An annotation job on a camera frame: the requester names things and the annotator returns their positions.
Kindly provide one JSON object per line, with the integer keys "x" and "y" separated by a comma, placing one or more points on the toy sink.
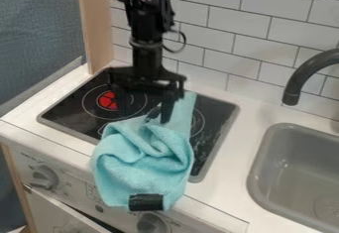
{"x": 300, "y": 174}

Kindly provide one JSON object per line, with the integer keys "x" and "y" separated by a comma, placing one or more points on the tap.
{"x": 300, "y": 75}

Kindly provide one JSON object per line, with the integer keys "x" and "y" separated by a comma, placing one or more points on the light blue cloth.
{"x": 145, "y": 157}

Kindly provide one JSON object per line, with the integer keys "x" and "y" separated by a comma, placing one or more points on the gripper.
{"x": 147, "y": 65}

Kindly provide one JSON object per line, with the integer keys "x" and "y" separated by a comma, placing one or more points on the toy stove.
{"x": 212, "y": 121}

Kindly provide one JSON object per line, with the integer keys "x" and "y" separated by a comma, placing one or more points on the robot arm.
{"x": 145, "y": 9}

